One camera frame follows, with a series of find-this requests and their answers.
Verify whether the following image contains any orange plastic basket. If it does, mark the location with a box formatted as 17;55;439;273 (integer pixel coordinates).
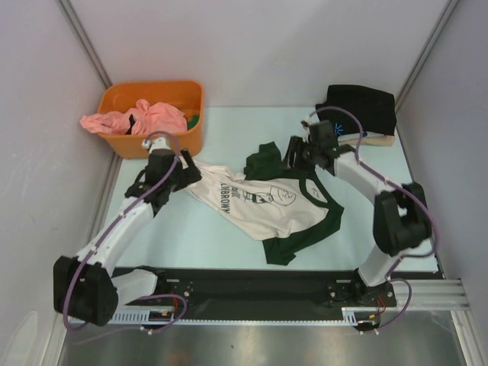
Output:
98;80;204;159

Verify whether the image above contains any cream and green t-shirt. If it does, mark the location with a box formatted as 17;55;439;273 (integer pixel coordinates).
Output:
188;142;344;265

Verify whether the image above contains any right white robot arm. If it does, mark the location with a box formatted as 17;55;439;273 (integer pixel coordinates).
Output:
284;120;433;306

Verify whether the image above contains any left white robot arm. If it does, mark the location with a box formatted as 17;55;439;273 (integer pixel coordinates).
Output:
53;148;201;326

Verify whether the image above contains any pink t-shirt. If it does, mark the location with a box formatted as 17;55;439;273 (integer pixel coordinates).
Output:
80;99;187;136

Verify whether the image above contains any folded beige t-shirt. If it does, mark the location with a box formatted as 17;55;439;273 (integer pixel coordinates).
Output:
337;131;396;146

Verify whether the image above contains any green garment in basket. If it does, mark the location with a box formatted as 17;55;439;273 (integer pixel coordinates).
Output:
187;114;200;130

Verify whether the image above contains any folded black t-shirt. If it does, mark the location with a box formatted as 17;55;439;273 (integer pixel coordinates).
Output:
316;85;397;140

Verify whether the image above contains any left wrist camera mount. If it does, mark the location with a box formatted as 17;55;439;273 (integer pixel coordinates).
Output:
142;136;172;154

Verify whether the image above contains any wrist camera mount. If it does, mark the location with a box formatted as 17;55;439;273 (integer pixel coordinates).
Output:
300;114;319;132
142;136;172;154

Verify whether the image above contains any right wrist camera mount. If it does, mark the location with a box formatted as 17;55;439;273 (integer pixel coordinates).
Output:
300;114;319;132

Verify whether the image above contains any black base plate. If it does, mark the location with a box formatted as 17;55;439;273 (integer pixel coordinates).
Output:
110;266;445;322

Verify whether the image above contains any left white cable duct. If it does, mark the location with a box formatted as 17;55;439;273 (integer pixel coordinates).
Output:
112;309;180;323

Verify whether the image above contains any white cable duct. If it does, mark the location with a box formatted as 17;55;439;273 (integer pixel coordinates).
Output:
342;307;400;323
112;309;180;323

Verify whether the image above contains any right white cable duct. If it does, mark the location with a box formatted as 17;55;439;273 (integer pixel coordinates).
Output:
342;307;400;323

